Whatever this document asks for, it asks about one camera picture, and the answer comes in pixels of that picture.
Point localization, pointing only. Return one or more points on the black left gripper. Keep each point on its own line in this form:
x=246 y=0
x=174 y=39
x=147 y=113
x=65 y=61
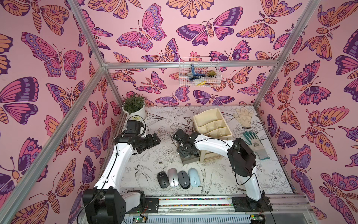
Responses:
x=150 y=143

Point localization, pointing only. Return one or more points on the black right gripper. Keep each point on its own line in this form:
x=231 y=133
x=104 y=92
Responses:
x=183 y=147

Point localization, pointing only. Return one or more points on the grey translucent bottom drawer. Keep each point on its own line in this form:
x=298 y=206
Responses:
x=192 y=159

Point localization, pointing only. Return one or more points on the silver computer mouse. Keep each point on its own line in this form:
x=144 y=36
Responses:
x=173 y=177

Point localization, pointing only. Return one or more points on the grey computer mouse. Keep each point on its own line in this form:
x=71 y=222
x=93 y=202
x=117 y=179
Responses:
x=184 y=180

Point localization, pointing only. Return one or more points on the light blue computer mouse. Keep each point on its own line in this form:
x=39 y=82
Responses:
x=194 y=177

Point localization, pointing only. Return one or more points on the cream drawer organizer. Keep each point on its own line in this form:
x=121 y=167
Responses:
x=212 y=124

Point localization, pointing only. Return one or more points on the black computer mouse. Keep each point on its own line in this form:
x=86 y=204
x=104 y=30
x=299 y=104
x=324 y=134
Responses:
x=163 y=180

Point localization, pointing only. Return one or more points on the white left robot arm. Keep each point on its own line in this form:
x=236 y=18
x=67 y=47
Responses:
x=104 y=203

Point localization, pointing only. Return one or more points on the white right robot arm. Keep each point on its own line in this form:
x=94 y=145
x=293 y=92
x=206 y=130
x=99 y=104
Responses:
x=242 y=161

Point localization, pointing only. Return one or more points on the white plant pot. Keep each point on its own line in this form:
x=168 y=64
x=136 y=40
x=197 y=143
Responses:
x=139 y=115

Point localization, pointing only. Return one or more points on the green potted plant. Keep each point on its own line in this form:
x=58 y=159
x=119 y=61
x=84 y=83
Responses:
x=134 y=103

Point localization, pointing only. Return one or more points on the green coated work glove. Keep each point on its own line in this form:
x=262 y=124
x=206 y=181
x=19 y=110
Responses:
x=256 y=145

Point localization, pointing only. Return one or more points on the beige knit glove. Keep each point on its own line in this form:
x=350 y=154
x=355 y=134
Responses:
x=244 y=116

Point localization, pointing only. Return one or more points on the blue toy in basket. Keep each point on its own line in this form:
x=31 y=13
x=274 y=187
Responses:
x=195 y=75

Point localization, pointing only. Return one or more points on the white wire basket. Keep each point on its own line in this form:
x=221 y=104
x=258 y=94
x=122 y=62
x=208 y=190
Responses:
x=211 y=69

